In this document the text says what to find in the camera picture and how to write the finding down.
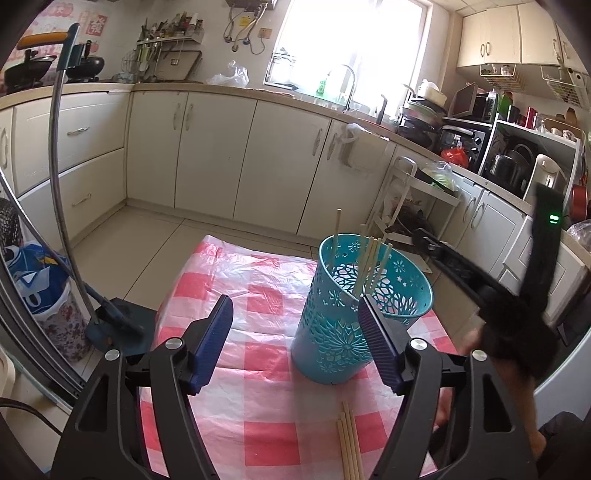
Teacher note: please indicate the kitchen window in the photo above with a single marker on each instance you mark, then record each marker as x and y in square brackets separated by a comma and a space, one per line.
[360, 37]

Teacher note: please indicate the pink checkered plastic tablecloth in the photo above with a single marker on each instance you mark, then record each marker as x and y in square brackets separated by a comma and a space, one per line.
[277, 323]

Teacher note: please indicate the black toaster oven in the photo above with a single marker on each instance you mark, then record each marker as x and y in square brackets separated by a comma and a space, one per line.
[461, 138]

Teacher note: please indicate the white shelf rack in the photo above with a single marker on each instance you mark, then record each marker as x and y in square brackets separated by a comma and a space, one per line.
[531, 131]

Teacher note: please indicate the blue patterned bag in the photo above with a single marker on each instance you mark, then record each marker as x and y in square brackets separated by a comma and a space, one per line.
[37, 277]

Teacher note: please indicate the stack of pots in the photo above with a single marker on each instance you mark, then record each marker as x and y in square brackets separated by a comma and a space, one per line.
[418, 124]

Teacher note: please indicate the dark wok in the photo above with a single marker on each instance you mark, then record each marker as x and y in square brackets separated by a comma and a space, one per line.
[411, 217]

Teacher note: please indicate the red plastic bag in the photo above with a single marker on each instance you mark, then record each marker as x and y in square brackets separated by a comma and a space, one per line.
[455, 157]

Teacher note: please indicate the grey water heater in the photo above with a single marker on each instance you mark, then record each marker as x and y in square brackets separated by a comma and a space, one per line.
[249, 3]

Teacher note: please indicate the teal perforated utensil holder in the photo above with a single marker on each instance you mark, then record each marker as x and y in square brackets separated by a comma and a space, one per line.
[332, 332]

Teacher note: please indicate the white hanging bag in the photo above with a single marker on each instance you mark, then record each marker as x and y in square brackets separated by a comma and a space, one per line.
[364, 152]

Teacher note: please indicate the person's right forearm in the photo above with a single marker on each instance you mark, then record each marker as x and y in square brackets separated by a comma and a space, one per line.
[503, 392]

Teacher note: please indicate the cream drawer unit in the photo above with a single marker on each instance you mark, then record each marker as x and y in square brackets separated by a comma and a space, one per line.
[69, 152]
[489, 217]

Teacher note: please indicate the wooden chopstick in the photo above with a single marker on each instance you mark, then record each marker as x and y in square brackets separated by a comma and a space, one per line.
[347, 443]
[337, 230]
[342, 454]
[354, 438]
[385, 258]
[362, 249]
[369, 258]
[376, 258]

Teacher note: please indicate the black rice cooker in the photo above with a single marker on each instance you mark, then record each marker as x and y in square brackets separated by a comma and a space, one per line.
[503, 168]

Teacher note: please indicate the cream wall cabinets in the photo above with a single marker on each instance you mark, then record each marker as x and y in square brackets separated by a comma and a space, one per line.
[498, 37]

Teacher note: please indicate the red paper wall decoration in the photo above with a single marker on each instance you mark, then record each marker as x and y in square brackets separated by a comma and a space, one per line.
[98, 27]

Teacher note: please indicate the hanging metal tray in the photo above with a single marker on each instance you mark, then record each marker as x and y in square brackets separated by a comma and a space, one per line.
[180, 64]

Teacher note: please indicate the black wok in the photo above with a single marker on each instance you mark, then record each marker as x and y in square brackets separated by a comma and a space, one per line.
[27, 69]

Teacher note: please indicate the wall power socket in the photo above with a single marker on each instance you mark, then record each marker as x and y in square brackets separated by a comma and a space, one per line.
[265, 33]

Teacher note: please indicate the green dish soap bottle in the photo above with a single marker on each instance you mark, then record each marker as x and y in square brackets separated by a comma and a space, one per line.
[321, 87]

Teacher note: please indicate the black faucet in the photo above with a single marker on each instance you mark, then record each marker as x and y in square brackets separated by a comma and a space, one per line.
[382, 110]

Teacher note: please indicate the chrome faucet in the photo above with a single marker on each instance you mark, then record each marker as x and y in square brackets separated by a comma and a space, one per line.
[352, 87]

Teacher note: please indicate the white trolley cart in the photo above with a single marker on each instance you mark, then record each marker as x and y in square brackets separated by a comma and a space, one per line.
[401, 184]

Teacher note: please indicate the clear plastic bag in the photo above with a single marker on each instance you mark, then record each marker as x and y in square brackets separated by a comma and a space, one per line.
[579, 230]

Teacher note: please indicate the red saucepan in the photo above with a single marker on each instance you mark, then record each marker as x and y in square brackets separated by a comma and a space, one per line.
[579, 203]

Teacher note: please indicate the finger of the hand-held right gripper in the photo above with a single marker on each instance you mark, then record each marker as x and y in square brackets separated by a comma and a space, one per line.
[461, 281]
[443, 247]

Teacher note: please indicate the floral waste bin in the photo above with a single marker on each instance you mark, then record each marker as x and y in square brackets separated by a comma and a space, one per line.
[64, 327]

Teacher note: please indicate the black lidded pot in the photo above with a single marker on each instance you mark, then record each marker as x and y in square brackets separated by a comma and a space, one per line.
[90, 64]

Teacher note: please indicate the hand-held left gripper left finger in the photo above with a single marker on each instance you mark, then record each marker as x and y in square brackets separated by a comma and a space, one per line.
[212, 341]

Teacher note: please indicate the white plastic bag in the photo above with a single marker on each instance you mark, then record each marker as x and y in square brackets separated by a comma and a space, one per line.
[231, 76]

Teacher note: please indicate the wall utensil rack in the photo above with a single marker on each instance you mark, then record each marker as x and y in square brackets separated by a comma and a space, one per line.
[171, 32]

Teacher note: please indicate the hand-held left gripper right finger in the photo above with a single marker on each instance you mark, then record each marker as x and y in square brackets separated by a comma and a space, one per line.
[378, 346]

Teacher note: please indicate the bagged green vegetables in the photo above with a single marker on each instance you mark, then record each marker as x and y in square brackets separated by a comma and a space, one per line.
[438, 177]

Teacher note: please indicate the black microwave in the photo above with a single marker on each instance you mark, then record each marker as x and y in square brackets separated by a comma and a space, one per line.
[480, 106]

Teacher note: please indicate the red canister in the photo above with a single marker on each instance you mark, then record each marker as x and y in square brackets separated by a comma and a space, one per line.
[531, 117]

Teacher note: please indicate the cream base cabinets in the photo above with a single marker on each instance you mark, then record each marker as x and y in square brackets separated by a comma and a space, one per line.
[207, 152]

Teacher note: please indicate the white electric water boiler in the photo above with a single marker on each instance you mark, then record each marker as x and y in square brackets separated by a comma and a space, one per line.
[545, 175]

